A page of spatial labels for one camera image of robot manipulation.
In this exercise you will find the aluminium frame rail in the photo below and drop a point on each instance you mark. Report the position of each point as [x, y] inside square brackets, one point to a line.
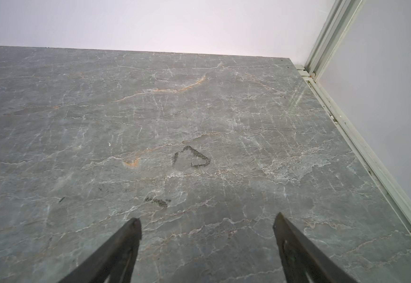
[341, 17]

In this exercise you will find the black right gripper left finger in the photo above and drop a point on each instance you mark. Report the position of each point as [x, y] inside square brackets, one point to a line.
[114, 261]

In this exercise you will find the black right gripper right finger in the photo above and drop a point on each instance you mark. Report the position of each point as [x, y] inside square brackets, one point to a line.
[302, 261]

